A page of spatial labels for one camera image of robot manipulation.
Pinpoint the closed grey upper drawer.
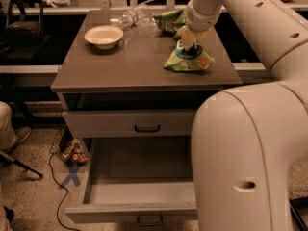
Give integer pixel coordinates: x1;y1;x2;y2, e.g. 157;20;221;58
63;109;194;139

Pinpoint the wire basket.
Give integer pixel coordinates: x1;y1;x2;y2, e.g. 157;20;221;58
49;124;73;161

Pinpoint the grey drawer cabinet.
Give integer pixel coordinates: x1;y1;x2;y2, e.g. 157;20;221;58
51;7;244;159

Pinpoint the black floor cable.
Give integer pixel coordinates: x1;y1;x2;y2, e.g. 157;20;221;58
48;151;81;231

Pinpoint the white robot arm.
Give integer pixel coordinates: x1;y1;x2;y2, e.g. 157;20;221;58
187;0;308;231

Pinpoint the open grey middle drawer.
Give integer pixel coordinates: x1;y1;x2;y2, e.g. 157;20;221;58
65;136;197;225

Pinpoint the black chair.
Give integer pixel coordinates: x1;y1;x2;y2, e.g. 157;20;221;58
3;0;45;46

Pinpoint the black tripod leg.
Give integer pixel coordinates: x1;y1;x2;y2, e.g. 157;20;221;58
0;151;43;178

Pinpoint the green rice chip bag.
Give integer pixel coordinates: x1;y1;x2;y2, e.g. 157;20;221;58
164;40;215;72

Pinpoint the white paper bowl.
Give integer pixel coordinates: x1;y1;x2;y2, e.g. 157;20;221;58
84;25;124;50

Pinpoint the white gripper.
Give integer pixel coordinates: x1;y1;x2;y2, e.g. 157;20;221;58
174;0;222;48

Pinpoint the black metal stand leg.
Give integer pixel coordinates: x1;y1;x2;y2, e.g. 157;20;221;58
290;197;308;231

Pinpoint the person's leg and shoe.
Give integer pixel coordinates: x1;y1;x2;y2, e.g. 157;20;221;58
0;101;31;153

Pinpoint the blue tape cross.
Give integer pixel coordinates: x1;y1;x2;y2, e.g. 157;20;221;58
60;165;81;188

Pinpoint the clear plastic water bottle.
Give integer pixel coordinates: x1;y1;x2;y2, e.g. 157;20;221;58
115;3;152;30

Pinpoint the snack bag on floor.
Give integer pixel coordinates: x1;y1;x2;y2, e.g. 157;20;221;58
62;139;88;165

